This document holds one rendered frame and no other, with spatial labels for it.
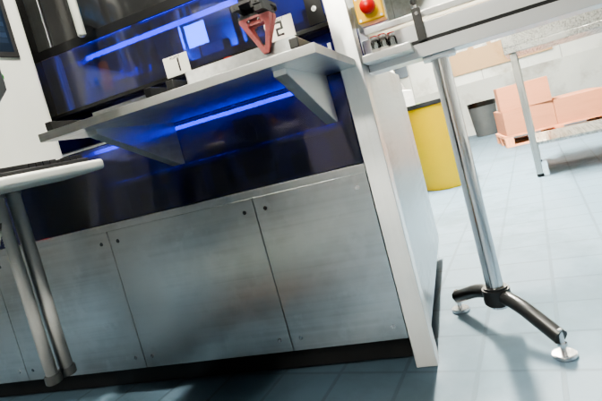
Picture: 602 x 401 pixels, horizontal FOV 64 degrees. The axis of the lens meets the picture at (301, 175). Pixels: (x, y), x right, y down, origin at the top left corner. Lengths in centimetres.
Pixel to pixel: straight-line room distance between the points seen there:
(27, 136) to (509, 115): 515
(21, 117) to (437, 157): 317
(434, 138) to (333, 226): 276
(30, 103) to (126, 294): 69
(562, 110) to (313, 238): 494
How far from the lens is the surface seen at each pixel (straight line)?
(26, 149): 164
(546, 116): 605
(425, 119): 405
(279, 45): 101
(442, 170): 411
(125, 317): 181
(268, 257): 147
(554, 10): 144
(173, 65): 152
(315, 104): 117
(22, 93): 169
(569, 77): 886
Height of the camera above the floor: 71
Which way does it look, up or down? 4 degrees down
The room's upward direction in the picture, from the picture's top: 15 degrees counter-clockwise
